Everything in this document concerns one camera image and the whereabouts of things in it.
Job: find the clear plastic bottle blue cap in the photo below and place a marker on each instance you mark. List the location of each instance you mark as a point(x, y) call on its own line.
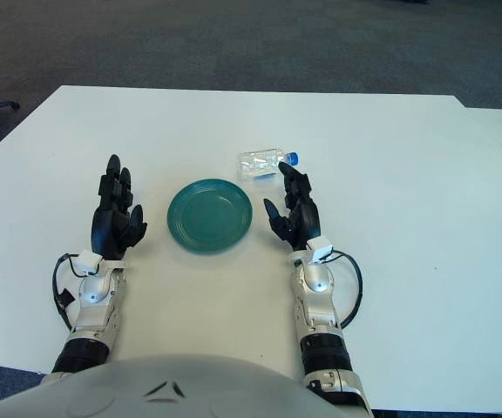
point(255, 165)

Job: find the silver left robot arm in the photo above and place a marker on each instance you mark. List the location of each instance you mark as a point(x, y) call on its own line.
point(94, 305)

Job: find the grey robot torso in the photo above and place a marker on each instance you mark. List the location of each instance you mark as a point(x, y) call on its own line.
point(103, 392)

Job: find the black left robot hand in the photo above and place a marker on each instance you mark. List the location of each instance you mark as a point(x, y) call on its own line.
point(111, 226)

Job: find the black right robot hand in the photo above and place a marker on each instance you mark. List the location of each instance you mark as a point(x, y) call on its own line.
point(304, 217)

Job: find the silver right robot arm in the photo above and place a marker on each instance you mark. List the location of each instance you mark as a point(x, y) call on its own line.
point(316, 305)

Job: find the green round plate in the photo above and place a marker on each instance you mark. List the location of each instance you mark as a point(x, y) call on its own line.
point(209, 217)

